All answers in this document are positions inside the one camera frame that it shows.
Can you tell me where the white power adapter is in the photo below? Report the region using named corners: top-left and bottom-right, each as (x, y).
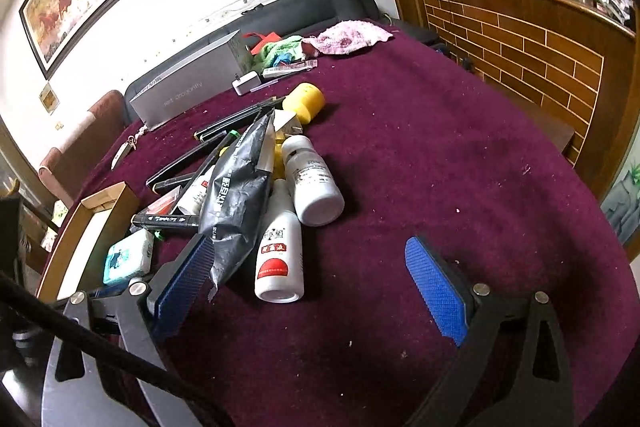
top-left (274, 109), bottom-right (303, 140)

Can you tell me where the white keychain tool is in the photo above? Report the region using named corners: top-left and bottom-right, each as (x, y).
top-left (110, 134), bottom-right (138, 170)

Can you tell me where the green cloth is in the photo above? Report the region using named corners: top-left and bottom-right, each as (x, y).
top-left (252, 35), bottom-right (306, 64)

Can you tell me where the black foil bag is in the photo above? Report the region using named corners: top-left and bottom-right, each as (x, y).
top-left (197, 109), bottom-right (277, 303)

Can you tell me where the teal small box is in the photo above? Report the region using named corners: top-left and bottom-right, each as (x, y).
top-left (102, 228), bottom-right (155, 285)

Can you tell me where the small white charger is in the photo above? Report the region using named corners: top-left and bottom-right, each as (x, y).
top-left (231, 72), bottom-right (263, 96)

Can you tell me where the black marker white print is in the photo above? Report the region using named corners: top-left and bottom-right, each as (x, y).
top-left (131, 213), bottom-right (202, 234)

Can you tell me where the black sofa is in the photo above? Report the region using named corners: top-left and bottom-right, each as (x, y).
top-left (123, 0), bottom-right (401, 108)

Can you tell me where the small yellow wall plaque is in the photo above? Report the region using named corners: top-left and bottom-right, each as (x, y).
top-left (39, 82), bottom-right (60, 114)

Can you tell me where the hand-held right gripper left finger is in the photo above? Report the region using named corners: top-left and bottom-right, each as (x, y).
top-left (47, 233), bottom-right (217, 427)

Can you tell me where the yellow plastic jar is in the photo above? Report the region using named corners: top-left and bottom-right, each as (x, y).
top-left (282, 83), bottom-right (326, 125)

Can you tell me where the black cable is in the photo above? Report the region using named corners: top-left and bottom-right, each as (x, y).
top-left (0, 272), bottom-right (236, 427)

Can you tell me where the long grey box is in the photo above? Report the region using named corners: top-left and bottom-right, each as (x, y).
top-left (129, 29), bottom-right (248, 132)

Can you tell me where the short black marker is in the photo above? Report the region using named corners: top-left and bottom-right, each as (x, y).
top-left (152, 171), bottom-right (201, 196)

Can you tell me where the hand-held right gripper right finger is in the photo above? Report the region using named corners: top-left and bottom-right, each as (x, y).
top-left (404, 234), bottom-right (573, 427)

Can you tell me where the cardboard box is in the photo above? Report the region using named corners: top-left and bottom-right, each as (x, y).
top-left (36, 181), bottom-right (141, 303)

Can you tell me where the brown chair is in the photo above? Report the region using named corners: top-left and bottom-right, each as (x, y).
top-left (39, 89), bottom-right (127, 208)

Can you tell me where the landscape painting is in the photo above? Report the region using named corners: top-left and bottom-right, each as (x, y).
top-left (600, 162), bottom-right (640, 248)

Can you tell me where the maroon tablecloth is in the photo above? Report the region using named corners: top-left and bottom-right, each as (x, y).
top-left (55, 27), bottom-right (640, 427)

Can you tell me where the red white packet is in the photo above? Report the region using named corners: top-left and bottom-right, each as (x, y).
top-left (145, 186), bottom-right (183, 215)

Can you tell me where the white medicine bottle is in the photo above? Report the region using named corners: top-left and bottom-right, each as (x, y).
top-left (281, 134), bottom-right (346, 227)

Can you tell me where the pink floral towel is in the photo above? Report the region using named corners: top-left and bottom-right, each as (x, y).
top-left (301, 20), bottom-right (396, 56)

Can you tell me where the red paper bag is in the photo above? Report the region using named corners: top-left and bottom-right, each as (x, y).
top-left (243, 31), bottom-right (283, 55)

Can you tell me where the white bottle red label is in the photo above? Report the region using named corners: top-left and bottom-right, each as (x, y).
top-left (254, 179), bottom-right (305, 304)

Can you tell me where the white tube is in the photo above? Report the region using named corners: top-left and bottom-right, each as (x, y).
top-left (176, 164), bottom-right (217, 217)

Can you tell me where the long black pen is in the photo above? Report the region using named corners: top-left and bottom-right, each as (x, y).
top-left (146, 132), bottom-right (241, 188)

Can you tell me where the yellow padded pouch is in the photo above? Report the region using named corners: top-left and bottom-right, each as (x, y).
top-left (269, 132), bottom-right (287, 182)

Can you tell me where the toothpaste tube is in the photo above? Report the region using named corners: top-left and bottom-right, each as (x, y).
top-left (262, 59), bottom-right (318, 80)

